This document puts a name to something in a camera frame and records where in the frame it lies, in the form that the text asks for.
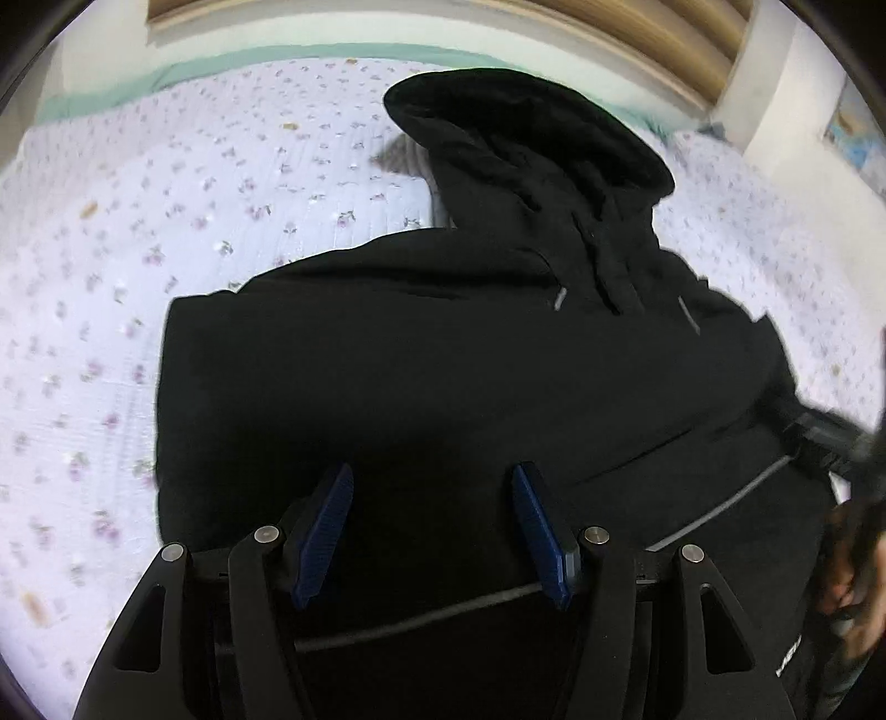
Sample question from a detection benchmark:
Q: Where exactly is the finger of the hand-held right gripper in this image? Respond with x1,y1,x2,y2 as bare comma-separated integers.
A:
781,398,863,479

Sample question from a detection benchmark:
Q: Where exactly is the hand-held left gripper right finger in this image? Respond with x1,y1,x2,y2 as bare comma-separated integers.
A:
511,462,797,720

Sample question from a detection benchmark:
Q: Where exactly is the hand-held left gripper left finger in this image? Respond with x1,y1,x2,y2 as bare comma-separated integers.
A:
73,462,356,720

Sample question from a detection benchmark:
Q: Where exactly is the black hoodie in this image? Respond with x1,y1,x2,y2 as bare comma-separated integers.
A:
153,68,856,720

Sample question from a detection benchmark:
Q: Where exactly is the person's right hand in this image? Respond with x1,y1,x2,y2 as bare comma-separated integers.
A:
817,495,886,666

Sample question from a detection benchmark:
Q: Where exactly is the floral quilted bedspread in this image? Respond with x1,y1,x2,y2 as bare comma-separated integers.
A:
0,55,882,720

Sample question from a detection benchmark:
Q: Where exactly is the brown striped window blind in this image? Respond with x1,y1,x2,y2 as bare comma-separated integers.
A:
147,0,754,117

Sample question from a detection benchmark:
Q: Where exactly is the green bed sheet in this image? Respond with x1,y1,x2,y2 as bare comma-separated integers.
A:
40,43,669,134

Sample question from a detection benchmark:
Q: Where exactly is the wall map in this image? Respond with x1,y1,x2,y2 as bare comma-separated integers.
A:
822,75,886,176

